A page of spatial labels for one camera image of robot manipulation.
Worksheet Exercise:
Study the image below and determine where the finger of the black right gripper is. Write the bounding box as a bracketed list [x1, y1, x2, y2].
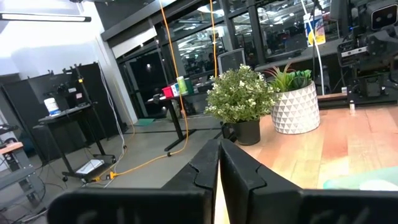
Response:
[388, 29, 398, 63]
[371, 29, 393, 63]

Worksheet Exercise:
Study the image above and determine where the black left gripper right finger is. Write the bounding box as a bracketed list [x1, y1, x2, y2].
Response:
[219, 139, 398, 224]

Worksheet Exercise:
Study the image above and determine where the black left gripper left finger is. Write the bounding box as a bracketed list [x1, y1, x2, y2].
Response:
[46, 139, 221, 224]

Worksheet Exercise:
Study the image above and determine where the translucent teal plastic basket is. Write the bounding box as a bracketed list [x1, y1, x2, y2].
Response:
[322, 166, 398, 192]

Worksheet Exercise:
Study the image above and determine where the white blue wipes canister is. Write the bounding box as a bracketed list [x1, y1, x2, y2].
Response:
[303, 8, 327, 47]

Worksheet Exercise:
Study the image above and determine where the white tray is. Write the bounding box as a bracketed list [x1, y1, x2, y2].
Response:
[75, 159, 106, 175]

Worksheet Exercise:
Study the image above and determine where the black counter ledge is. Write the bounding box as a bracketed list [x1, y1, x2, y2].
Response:
[254, 37, 343, 73]

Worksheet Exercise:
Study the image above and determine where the succulent in white geometric pot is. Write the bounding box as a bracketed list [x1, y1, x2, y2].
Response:
[264, 61, 322, 136]

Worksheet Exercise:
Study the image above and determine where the teal floor mat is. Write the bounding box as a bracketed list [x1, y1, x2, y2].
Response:
[133, 118, 155, 128]

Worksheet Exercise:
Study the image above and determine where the black desk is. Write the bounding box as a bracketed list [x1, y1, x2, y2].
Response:
[146, 88, 218, 152]

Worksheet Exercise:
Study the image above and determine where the black rolling cart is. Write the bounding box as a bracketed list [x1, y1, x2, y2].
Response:
[32, 104, 118, 184]

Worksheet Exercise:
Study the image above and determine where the white-flowered plant in black pot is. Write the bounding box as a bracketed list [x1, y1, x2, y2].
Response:
[203, 63, 280, 147]

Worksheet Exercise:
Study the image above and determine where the grey mesh office chair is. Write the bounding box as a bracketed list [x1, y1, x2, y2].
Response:
[216, 47, 247, 75]

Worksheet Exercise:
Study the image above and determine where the white wipes tub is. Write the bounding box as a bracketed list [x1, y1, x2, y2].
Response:
[43, 96, 62, 117]

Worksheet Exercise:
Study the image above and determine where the light green cylinder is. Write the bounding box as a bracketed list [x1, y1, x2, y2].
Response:
[176, 75, 188, 95]

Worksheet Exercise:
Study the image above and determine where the wooden-top workbench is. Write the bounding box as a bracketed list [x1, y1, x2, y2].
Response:
[0, 124, 47, 212]

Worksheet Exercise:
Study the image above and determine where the dark green canister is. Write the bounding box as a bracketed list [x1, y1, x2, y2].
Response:
[183, 77, 195, 95]

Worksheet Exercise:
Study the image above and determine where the long ceiling light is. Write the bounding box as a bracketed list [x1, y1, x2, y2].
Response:
[0, 12, 93, 23]

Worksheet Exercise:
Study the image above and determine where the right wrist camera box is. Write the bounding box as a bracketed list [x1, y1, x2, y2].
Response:
[364, 1, 398, 31]

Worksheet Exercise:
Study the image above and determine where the white hanging cable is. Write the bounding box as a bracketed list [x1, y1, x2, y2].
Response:
[300, 0, 326, 96]

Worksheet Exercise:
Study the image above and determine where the black aluminium table frame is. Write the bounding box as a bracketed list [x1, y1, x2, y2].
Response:
[221, 92, 398, 143]

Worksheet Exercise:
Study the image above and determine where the orange-yellow power cable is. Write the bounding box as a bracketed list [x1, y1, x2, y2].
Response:
[107, 0, 190, 181]

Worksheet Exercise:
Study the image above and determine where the hanging orange cable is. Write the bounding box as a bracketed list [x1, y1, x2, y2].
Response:
[209, 0, 218, 78]

